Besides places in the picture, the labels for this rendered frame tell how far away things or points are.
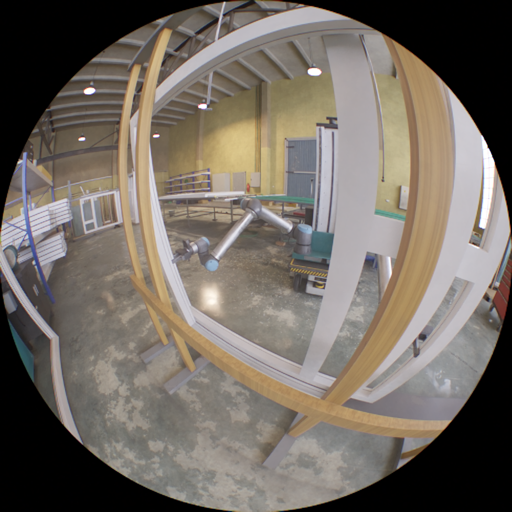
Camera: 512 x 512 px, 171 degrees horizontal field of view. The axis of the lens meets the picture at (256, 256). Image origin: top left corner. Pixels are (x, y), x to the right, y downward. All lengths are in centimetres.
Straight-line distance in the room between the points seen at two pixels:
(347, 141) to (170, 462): 136
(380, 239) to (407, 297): 19
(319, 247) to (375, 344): 163
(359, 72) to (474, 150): 25
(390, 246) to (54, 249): 376
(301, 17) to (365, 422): 85
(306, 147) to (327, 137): 775
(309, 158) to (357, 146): 910
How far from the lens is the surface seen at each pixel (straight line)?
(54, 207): 420
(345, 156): 37
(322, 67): 1131
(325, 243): 183
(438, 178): 22
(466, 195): 35
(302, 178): 943
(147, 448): 118
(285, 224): 169
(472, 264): 51
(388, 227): 39
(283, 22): 47
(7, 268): 197
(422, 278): 23
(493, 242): 53
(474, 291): 57
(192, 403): 114
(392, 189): 914
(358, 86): 42
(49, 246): 360
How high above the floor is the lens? 104
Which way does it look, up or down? 23 degrees down
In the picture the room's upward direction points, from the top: 1 degrees clockwise
